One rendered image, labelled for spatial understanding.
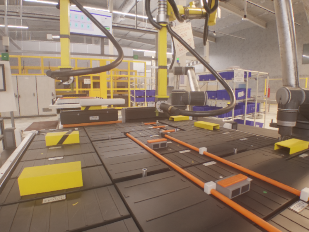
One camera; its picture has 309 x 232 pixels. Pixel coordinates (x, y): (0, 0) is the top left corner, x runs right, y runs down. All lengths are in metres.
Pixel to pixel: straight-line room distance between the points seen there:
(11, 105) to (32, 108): 6.47
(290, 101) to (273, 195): 0.77
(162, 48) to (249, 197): 1.01
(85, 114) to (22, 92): 8.71
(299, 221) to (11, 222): 0.57
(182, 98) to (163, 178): 1.95
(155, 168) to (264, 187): 0.31
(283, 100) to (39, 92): 9.61
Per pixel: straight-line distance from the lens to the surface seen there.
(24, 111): 10.09
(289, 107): 1.22
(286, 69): 1.44
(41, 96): 9.93
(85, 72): 0.86
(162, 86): 1.22
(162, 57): 1.24
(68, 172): 0.51
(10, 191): 0.59
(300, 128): 1.56
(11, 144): 1.48
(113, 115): 1.45
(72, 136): 0.93
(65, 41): 1.32
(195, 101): 2.44
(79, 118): 1.41
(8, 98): 3.56
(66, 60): 1.29
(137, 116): 1.51
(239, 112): 3.97
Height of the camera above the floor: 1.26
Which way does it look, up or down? 8 degrees down
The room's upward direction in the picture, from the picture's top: straight up
